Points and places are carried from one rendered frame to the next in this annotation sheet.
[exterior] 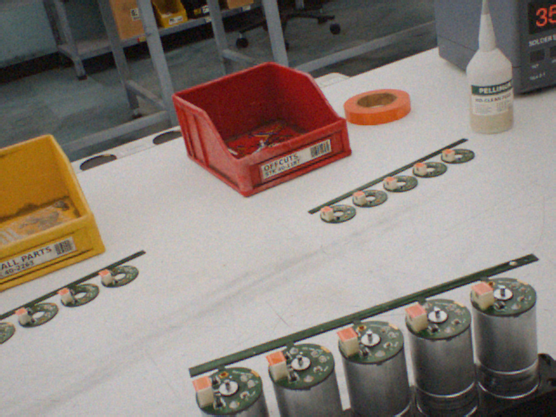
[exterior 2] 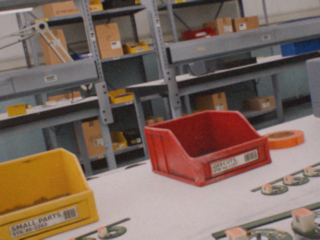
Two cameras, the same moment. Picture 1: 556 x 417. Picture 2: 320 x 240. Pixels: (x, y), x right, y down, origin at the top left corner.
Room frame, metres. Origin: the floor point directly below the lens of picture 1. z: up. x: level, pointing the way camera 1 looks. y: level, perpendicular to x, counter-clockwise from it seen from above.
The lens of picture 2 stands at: (0.05, 0.06, 0.89)
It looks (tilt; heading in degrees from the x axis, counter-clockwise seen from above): 7 degrees down; 358
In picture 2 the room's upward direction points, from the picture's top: 11 degrees counter-clockwise
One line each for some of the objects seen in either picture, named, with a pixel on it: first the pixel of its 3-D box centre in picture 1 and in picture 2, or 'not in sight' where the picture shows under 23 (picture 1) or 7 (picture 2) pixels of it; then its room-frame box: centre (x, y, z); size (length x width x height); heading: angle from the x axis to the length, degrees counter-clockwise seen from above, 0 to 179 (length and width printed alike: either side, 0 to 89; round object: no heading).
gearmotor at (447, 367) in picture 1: (443, 367); not in sight; (0.23, -0.05, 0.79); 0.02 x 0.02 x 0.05
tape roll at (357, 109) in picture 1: (377, 106); (281, 139); (0.62, -0.11, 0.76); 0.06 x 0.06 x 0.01
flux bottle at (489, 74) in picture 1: (488, 65); not in sight; (0.54, -0.18, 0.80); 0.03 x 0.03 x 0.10
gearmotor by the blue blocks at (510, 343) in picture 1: (506, 345); not in sight; (0.24, -0.08, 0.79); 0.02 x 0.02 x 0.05
